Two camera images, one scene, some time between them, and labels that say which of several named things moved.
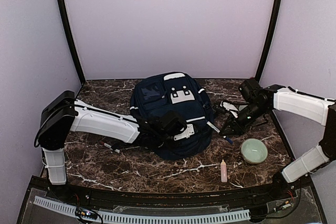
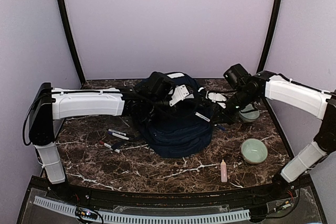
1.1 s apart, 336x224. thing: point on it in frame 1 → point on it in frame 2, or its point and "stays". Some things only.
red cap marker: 109,147 stays
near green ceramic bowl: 253,150 stays
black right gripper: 237,128 → 220,120
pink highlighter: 223,170 stays
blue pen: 228,139 → 208,120
